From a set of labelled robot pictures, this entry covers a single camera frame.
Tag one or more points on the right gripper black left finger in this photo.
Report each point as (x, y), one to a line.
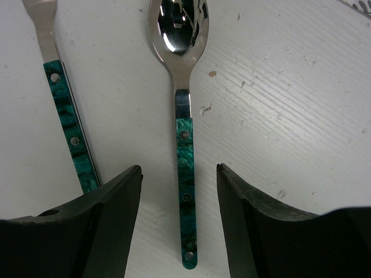
(89, 236)

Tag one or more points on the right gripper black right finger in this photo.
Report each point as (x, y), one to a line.
(265, 237)

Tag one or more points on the spoon with teal handle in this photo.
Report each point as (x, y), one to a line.
(179, 33)

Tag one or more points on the fork with teal handle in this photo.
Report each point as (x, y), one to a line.
(42, 14)

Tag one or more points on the white floral cloth napkin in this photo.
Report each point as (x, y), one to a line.
(361, 6)

